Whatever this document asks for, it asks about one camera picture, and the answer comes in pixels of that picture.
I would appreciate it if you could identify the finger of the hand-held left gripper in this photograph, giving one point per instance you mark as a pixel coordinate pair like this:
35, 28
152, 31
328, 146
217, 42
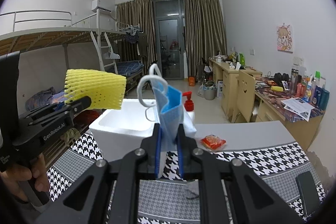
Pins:
44, 113
81, 104

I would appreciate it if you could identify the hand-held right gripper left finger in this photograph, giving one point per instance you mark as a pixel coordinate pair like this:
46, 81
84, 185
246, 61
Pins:
157, 155

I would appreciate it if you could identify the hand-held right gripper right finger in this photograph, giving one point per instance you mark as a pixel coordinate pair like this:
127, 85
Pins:
184, 145

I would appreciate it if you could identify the yellow foam fruit net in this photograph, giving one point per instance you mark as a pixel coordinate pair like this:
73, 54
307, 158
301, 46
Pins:
99, 87

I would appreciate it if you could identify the blue face mask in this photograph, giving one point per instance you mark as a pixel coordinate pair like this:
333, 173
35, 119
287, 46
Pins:
168, 113

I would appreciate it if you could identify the white foam box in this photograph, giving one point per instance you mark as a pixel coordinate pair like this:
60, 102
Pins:
118, 134

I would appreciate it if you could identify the person's left hand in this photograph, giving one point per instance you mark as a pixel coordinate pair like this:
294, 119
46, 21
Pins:
39, 176

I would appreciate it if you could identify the red cloth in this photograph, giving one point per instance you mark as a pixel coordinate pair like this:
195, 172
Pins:
89, 117

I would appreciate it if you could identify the blue patterned quilt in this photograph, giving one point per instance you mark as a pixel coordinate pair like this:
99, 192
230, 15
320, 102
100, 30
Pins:
42, 98

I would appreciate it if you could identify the olive cloth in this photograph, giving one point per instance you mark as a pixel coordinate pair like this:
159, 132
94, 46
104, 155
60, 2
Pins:
70, 136

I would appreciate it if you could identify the red snack packet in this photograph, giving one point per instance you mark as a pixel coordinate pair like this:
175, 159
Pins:
212, 142

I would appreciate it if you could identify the white pump bottle red pump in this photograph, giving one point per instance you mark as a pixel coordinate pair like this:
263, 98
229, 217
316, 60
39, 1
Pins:
188, 103

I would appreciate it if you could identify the grey cloth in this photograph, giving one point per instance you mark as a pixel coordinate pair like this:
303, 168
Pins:
191, 190

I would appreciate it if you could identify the white plastic bag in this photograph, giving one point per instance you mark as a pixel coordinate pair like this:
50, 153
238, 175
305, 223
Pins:
207, 91

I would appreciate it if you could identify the white hanging bag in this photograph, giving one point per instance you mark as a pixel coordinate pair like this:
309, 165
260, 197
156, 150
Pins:
113, 54

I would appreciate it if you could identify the blue plaid mattress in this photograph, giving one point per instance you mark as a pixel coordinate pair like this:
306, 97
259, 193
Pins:
128, 66

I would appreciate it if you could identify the orange bag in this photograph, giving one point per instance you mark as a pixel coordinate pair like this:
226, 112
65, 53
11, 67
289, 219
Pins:
191, 81

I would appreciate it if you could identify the white carton blue print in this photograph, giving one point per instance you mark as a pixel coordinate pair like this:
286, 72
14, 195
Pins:
220, 88

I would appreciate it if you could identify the plain wooden desk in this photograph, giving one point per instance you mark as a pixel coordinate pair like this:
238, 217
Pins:
228, 82

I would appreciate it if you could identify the houndstooth table cloth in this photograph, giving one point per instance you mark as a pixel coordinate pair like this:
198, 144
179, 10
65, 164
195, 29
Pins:
262, 161

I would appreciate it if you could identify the wooden chair with smiley cutout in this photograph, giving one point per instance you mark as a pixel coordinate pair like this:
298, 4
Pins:
244, 90

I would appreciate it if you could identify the black folding chair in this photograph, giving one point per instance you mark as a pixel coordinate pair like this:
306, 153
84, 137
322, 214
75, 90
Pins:
206, 66

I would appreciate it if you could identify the hanging blue clothes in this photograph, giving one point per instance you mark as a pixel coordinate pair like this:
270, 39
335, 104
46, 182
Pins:
132, 37

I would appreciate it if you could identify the dark hanging jacket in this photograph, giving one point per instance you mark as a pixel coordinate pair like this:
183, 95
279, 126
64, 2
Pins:
143, 44

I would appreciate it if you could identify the wooden desk with patterned mat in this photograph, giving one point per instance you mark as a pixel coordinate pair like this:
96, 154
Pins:
270, 113

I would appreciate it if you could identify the white air conditioner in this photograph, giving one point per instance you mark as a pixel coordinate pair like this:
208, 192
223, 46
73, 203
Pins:
101, 6

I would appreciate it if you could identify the green plastic container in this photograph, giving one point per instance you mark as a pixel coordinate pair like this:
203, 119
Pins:
241, 60

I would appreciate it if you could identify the yellow packet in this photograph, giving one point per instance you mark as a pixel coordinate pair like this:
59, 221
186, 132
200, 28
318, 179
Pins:
277, 88

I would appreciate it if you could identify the glass balcony door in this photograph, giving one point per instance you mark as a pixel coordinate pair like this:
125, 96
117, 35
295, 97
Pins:
168, 37

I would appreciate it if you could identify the brown curtain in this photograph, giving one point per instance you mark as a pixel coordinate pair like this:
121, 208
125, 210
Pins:
204, 29
147, 16

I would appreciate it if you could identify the black headphones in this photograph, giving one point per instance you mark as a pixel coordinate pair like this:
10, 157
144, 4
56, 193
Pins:
281, 78

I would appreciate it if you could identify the printed paper sheets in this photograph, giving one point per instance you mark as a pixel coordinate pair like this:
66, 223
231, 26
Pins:
299, 106

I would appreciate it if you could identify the black smartphone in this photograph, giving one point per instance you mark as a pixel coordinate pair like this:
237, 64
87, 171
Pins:
307, 192

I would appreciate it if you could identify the row of toiletry bottles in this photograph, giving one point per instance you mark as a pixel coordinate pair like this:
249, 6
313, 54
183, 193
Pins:
319, 95

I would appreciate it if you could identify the white wall box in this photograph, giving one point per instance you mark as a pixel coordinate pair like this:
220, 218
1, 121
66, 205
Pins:
298, 61

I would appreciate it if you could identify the pink cartoon wall poster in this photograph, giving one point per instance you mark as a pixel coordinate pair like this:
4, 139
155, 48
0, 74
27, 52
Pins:
284, 39

